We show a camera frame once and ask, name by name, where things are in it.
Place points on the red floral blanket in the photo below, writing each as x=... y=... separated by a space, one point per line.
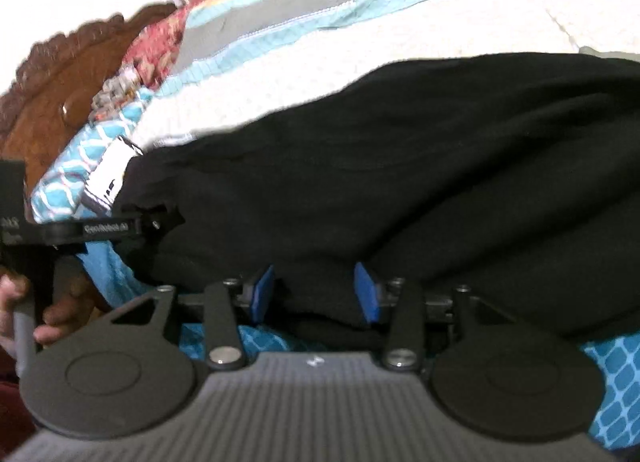
x=160 y=41

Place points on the striped patterned bedsheet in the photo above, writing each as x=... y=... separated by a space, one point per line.
x=350 y=41

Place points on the teal lattice pillow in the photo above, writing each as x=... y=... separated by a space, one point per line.
x=65 y=176

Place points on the black smartphone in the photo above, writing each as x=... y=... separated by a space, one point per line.
x=112 y=174

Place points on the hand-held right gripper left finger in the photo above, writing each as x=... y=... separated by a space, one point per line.
x=262 y=292

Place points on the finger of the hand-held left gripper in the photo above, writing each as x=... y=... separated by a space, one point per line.
x=160 y=224

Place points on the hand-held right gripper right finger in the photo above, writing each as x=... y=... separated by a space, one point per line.
x=367 y=292

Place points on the black pants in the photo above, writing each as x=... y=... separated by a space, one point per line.
x=400 y=166

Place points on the grey orange patterned scarf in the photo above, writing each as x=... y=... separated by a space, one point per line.
x=115 y=91

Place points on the person's left hand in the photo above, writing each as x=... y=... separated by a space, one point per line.
x=70 y=309

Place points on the carved wooden headboard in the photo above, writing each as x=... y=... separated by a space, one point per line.
x=50 y=91

